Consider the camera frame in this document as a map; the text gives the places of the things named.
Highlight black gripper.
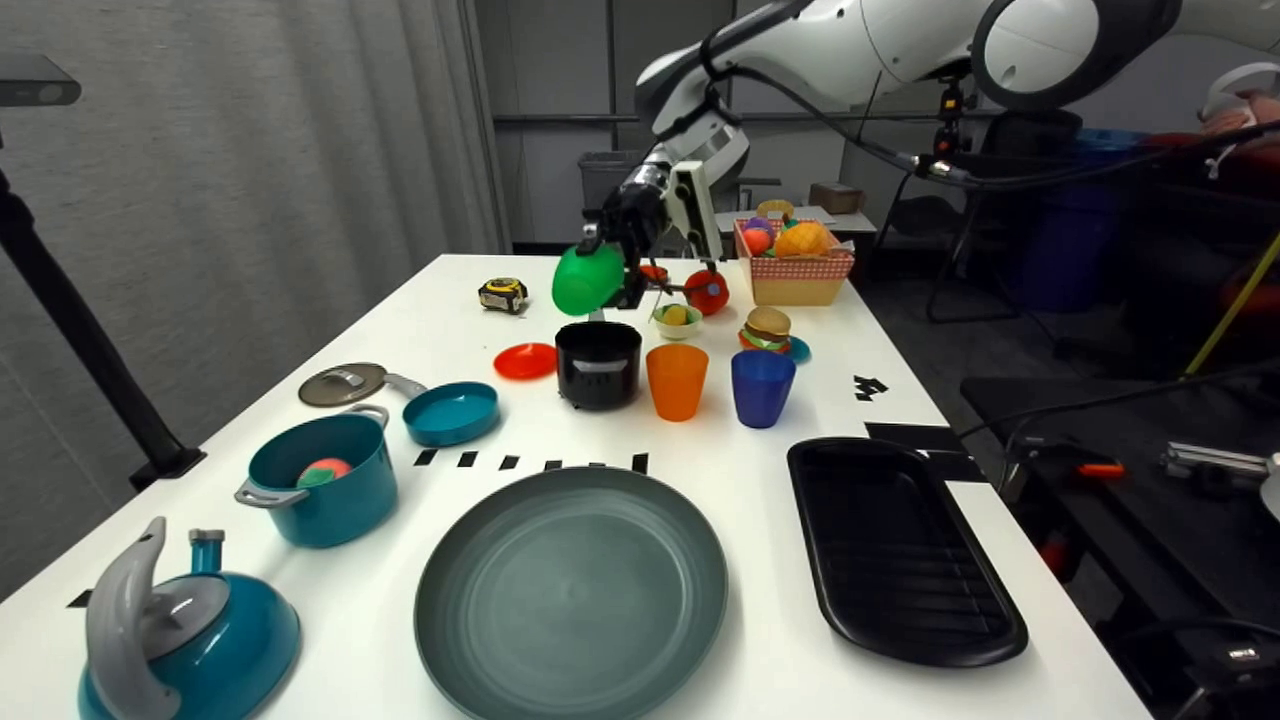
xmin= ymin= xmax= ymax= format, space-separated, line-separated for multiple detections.
xmin=593 ymin=149 xmax=684 ymax=294

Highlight green plastic cup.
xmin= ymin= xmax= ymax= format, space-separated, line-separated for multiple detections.
xmin=550 ymin=237 xmax=633 ymax=322

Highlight orange plastic cup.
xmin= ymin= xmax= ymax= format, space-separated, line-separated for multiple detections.
xmin=645 ymin=342 xmax=712 ymax=426

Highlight blue plastic cup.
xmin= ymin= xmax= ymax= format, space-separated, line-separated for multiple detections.
xmin=727 ymin=350 xmax=801 ymax=432

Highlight red toy tomatoes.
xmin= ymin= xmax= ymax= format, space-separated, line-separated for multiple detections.
xmin=637 ymin=257 xmax=737 ymax=322

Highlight small pale bowl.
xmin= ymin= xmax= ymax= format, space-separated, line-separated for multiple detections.
xmin=650 ymin=296 xmax=707 ymax=342

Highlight small metallic object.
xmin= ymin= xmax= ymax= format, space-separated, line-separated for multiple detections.
xmin=475 ymin=273 xmax=533 ymax=322

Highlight toy burger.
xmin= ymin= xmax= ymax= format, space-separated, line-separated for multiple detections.
xmin=737 ymin=306 xmax=801 ymax=361

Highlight orange toy fruit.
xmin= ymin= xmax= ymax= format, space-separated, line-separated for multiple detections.
xmin=774 ymin=217 xmax=840 ymax=266

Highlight pink toy basket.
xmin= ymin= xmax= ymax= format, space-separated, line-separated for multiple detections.
xmin=737 ymin=244 xmax=860 ymax=311

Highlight round grey metal lid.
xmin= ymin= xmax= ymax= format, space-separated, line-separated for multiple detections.
xmin=297 ymin=361 xmax=391 ymax=414

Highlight grey-teal round plate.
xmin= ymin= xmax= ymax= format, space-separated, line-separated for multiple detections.
xmin=412 ymin=465 xmax=733 ymax=720

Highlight smooth grey fabric curtain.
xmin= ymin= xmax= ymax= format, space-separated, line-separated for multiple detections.
xmin=0 ymin=0 xmax=491 ymax=595

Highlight pink green toy ball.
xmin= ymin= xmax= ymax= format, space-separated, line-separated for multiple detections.
xmin=297 ymin=458 xmax=355 ymax=493

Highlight black ridged baking tray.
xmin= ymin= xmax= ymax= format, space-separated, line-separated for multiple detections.
xmin=785 ymin=438 xmax=1034 ymax=674

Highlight blue bin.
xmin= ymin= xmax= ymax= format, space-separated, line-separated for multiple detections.
xmin=1014 ymin=127 xmax=1154 ymax=315

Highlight red chair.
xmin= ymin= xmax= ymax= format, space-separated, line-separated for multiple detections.
xmin=1145 ymin=132 xmax=1280 ymax=217

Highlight yellow rod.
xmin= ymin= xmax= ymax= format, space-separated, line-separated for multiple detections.
xmin=1183 ymin=231 xmax=1280 ymax=378

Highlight grey hand tool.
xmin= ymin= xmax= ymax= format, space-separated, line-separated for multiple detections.
xmin=1157 ymin=438 xmax=1278 ymax=479

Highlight white-grey wrist camera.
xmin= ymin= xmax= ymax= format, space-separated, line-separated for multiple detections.
xmin=662 ymin=158 xmax=715 ymax=260

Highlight black pot with grey handle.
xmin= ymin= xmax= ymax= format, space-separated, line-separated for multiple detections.
xmin=554 ymin=315 xmax=650 ymax=414

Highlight teal two-handled pot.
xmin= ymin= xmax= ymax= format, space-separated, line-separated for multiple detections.
xmin=234 ymin=410 xmax=404 ymax=553

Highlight orange handled tool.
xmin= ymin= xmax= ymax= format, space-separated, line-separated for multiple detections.
xmin=1009 ymin=442 xmax=1134 ymax=493

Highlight black camera stand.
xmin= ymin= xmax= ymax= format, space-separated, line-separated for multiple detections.
xmin=0 ymin=165 xmax=210 ymax=493

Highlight teal kettle with grey handle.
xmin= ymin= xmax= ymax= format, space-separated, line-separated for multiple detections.
xmin=77 ymin=514 xmax=310 ymax=720

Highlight dark stereo camera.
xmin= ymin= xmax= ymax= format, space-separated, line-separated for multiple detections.
xmin=0 ymin=54 xmax=88 ymax=112

